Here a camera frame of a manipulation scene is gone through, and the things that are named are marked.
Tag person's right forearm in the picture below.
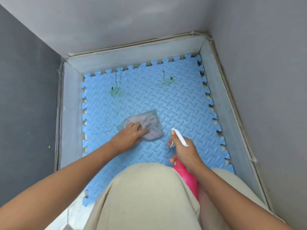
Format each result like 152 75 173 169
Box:
192 163 296 230

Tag person's beige trousers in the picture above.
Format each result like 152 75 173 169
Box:
84 163 286 230

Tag person's left forearm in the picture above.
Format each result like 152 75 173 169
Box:
0 144 120 230

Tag person's right hand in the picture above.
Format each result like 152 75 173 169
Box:
167 130 205 175

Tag person's left hand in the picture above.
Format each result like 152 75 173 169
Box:
109 122 150 155

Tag grey cleaning cloth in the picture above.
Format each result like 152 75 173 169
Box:
117 109 165 142

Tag blue foam puzzle mat tile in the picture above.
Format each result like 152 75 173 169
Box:
149 115 235 176
81 63 154 134
82 127 156 208
143 54 219 123

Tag pink spray bottle white nozzle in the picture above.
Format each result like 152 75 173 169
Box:
170 128 200 202

